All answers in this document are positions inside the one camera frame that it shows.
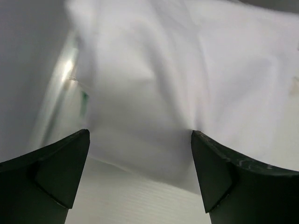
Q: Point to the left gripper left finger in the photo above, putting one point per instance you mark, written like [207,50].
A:
[40,187]

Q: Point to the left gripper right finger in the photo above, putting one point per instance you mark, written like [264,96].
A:
[237,189]

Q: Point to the folded green t shirt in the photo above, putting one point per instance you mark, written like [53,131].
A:
[84,103]

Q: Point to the white t shirt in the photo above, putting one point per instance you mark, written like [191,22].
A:
[156,70]

